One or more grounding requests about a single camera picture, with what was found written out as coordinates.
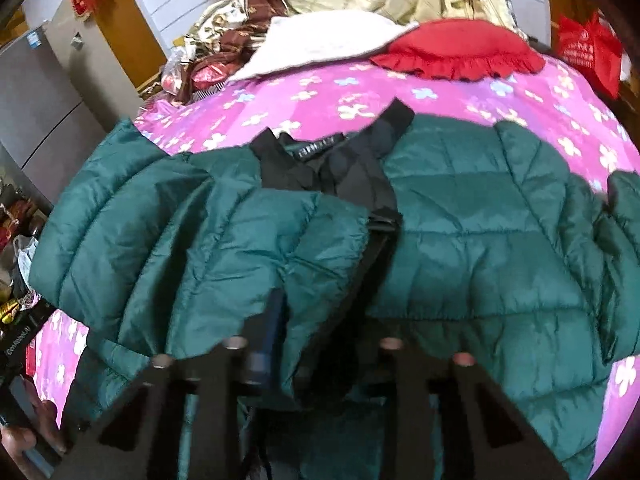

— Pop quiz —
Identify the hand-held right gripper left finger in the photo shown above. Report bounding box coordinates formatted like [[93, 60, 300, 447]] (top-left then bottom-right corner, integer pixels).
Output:
[[50, 291, 284, 480]]

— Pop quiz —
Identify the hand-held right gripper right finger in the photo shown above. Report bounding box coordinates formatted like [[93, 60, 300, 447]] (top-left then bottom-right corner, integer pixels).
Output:
[[380, 338, 569, 480]]

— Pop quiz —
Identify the green puffer jacket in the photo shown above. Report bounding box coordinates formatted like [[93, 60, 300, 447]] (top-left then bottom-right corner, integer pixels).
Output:
[[27, 97, 640, 480]]

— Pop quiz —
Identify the person's left hand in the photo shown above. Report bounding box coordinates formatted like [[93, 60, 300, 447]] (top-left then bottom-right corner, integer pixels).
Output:
[[0, 397, 68, 480]]

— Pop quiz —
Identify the white plastic bag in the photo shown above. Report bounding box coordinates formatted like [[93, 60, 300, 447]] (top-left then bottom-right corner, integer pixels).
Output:
[[12, 234, 41, 282]]

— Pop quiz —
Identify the pink floral bedsheet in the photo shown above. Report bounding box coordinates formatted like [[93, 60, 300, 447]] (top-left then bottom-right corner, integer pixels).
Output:
[[32, 52, 640, 480]]

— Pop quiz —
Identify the brown floral cloth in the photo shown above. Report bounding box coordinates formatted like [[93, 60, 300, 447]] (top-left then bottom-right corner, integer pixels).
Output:
[[167, 0, 281, 106]]

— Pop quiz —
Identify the orange wooden panel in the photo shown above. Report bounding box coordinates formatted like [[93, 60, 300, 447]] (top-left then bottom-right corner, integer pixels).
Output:
[[94, 0, 168, 97]]

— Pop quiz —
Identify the white folded cloth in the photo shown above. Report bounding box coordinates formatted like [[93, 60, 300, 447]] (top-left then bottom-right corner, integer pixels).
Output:
[[227, 10, 420, 81]]

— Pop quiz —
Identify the red frilled cushion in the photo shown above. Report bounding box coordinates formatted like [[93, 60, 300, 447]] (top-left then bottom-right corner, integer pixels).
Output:
[[370, 19, 546, 82]]

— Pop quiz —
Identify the red shopping bag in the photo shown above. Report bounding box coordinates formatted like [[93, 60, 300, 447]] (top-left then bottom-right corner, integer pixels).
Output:
[[556, 9, 626, 100]]

